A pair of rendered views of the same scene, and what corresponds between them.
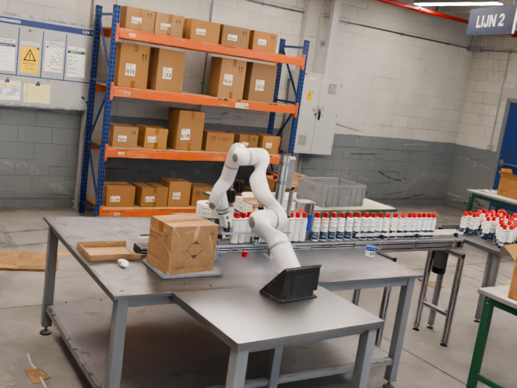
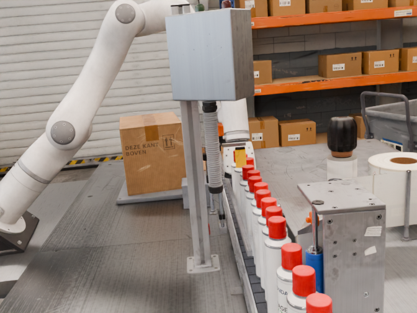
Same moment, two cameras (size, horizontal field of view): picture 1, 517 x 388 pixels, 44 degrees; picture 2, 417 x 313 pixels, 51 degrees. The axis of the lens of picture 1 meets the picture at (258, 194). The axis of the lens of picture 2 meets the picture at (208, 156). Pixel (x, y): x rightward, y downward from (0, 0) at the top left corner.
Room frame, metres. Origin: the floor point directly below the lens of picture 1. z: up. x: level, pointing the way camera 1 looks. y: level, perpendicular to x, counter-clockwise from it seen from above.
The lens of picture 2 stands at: (4.58, -1.05, 1.41)
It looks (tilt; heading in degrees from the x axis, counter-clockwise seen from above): 15 degrees down; 121
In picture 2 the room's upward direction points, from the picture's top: 5 degrees counter-clockwise
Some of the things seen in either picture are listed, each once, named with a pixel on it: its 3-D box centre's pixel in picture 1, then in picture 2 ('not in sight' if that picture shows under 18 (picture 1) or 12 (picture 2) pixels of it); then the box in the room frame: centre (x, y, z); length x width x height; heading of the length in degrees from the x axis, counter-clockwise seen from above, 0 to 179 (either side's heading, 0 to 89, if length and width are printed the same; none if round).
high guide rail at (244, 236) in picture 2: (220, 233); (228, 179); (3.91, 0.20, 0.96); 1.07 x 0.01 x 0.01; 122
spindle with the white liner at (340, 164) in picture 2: (228, 209); (342, 167); (4.29, 0.19, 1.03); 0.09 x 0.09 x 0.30
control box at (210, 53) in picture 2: (285, 171); (211, 56); (4.08, -0.16, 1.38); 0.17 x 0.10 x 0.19; 177
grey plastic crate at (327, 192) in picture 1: (331, 192); not in sight; (6.33, -0.72, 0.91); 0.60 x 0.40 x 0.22; 129
